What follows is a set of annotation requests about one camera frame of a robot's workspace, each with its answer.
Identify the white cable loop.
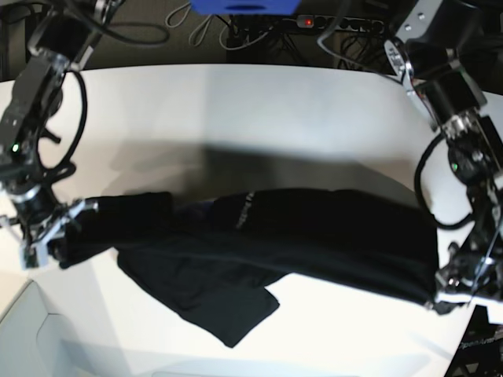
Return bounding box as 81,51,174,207
164,7,221,46

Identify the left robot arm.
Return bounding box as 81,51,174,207
384,1,502,325

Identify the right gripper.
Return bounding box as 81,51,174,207
1,184,98,259

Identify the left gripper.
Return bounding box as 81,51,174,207
427,243,502,324

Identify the black power strip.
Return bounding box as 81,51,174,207
293,15,385,35

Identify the black t-shirt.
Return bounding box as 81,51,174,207
56,188,439,348

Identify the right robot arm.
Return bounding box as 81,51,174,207
1,1,122,269

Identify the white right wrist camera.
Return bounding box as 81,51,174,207
19,241,49,270

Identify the blue box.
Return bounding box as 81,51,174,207
190,0,301,15

